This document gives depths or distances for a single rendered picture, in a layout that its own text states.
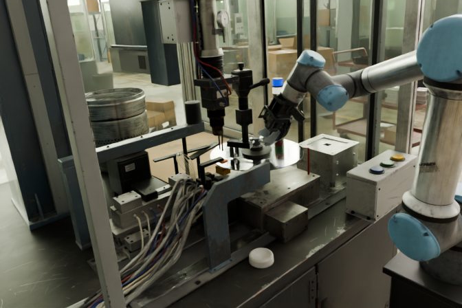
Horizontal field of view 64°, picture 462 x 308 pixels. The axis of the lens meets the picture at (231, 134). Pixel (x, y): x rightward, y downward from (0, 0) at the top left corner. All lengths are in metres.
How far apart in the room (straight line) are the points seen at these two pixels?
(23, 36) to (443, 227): 1.28
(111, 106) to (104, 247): 0.94
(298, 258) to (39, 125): 0.94
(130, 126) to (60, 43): 1.05
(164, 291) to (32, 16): 0.96
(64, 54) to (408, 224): 0.78
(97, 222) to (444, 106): 0.72
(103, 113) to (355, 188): 1.07
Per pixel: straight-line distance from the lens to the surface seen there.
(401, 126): 1.48
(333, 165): 1.44
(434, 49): 0.80
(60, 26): 0.71
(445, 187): 0.90
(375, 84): 1.10
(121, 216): 1.22
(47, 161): 1.45
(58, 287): 1.18
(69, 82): 0.71
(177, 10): 1.11
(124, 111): 1.69
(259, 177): 1.09
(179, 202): 1.11
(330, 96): 1.05
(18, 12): 1.38
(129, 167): 1.45
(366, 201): 1.29
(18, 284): 1.26
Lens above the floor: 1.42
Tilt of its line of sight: 18 degrees down
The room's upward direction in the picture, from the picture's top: 4 degrees counter-clockwise
